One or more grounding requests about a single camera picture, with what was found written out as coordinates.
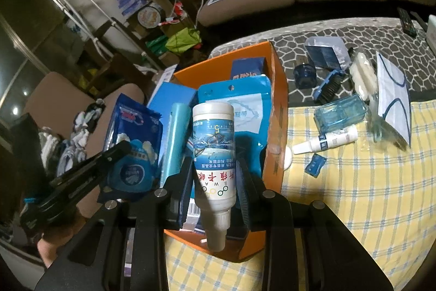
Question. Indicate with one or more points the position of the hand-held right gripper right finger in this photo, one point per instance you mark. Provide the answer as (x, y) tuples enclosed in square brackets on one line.
[(243, 190)]

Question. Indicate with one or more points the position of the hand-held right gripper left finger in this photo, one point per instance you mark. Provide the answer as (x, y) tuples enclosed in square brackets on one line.
[(185, 183)]

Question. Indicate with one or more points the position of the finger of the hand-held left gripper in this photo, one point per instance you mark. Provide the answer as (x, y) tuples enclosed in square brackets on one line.
[(102, 159)]

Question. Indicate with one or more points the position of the large white printed bottle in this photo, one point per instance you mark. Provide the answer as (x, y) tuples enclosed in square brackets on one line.
[(213, 147)]

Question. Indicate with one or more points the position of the orange cardboard box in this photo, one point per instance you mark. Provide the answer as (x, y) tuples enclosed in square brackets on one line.
[(277, 107)]

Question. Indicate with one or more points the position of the round dark compact mirror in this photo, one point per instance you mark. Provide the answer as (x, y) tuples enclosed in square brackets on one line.
[(305, 76)]

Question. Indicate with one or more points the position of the clear cotton swab pack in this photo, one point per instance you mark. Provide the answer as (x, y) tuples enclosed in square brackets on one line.
[(362, 76)]

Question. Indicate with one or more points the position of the person's left forearm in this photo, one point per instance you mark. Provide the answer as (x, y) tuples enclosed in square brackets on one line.
[(51, 245)]

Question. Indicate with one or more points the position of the pile of clothing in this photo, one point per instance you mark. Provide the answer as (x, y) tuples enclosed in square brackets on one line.
[(73, 147)]

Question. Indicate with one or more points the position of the teal plastic roll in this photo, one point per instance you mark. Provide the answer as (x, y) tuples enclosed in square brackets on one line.
[(175, 141)]

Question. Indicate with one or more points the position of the small blue sharpener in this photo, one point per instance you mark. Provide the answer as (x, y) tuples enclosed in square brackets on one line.
[(315, 166)]

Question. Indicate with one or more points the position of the light blue flat box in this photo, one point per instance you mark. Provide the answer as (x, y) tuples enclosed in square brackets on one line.
[(163, 96)]

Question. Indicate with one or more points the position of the small white bottle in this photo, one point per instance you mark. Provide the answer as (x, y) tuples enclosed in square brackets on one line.
[(327, 140)]

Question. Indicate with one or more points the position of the blue hanging pouch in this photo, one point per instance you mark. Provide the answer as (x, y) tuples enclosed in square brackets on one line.
[(252, 90)]

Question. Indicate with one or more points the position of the white flat carton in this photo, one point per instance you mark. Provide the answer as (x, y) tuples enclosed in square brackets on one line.
[(167, 74)]

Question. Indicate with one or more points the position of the yellow plaid cloth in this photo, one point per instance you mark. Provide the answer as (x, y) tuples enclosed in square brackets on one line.
[(357, 209)]

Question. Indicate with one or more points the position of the dark blue small box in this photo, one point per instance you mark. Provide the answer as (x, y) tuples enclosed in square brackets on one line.
[(247, 67)]

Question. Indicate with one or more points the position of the clear blue plastic case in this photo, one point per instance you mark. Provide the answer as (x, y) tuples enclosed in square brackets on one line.
[(340, 112)]

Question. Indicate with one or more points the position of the blue black brush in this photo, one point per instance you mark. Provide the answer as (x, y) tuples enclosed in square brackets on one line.
[(330, 86)]

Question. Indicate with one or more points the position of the green bag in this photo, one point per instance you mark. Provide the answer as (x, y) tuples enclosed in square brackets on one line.
[(182, 40)]

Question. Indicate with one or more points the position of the round printed tin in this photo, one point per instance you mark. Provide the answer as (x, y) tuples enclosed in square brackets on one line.
[(150, 16)]

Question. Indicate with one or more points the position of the blue foil packet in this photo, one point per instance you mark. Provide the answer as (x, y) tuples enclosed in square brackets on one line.
[(323, 54)]

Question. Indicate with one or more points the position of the black remote control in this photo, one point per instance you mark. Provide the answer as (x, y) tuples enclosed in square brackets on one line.
[(407, 21)]

